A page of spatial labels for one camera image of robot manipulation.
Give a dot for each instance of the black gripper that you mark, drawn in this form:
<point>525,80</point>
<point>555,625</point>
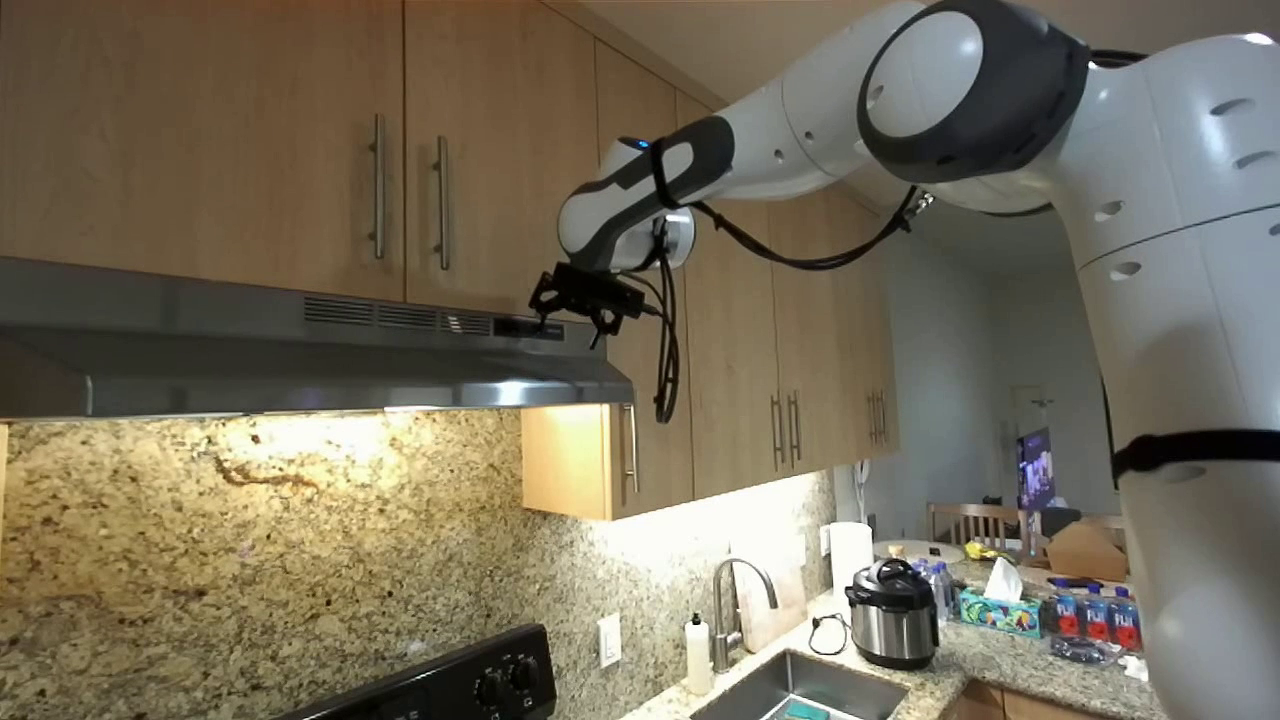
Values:
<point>601,315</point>

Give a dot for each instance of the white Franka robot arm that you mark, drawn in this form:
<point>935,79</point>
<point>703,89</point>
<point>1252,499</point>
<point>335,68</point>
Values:
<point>1200,266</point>

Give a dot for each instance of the black stove control panel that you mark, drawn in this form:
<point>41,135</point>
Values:
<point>466,685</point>

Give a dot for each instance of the stainless steel range hood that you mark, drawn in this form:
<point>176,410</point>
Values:
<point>201,344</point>

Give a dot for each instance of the chrome kitchen faucet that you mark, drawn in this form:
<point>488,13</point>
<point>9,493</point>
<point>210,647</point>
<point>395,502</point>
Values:
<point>726,621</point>

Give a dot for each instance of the white soap bottle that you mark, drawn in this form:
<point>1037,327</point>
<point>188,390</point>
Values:
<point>699,663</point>

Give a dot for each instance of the beige cutting board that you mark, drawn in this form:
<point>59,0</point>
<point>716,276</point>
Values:
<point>787,604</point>

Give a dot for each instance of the white paper towel roll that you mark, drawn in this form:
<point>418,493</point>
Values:
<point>851,556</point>

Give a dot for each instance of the steel electric pressure cooker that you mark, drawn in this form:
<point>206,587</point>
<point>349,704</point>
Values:
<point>894,621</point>

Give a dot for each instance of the stainless steel sink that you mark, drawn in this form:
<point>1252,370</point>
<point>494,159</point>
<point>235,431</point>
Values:
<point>827,682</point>

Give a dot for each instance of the clear plastic bottle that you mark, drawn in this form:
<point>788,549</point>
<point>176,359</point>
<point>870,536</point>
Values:
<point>936,587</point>

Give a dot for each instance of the wooden chair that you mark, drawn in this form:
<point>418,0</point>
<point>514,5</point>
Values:
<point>982,523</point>

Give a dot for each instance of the yellow fruit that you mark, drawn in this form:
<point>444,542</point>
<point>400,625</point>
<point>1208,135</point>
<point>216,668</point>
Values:
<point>982,549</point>

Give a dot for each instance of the blue purple hanging bag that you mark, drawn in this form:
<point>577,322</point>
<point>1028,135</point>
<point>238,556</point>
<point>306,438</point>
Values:
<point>1037,473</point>

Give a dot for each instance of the teal tissue box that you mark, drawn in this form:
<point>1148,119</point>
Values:
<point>1001,608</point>

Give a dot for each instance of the brown paper bag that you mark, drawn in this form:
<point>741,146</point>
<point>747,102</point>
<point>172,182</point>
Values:
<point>1081,549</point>

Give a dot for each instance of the wooden base cabinet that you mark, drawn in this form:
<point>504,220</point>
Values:
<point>1012,704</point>

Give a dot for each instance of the pack of water bottles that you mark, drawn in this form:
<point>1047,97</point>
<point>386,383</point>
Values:
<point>1086,621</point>

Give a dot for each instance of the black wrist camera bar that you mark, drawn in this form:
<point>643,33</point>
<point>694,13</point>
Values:
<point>593,283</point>

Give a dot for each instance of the long wooden wall cabinet row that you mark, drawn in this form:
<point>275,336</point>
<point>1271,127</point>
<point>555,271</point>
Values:
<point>734,372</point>

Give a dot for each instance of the white wall outlet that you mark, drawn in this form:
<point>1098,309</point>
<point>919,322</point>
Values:
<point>610,642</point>

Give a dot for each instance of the short wooden wall cabinet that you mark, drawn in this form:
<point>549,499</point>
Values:
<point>201,135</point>

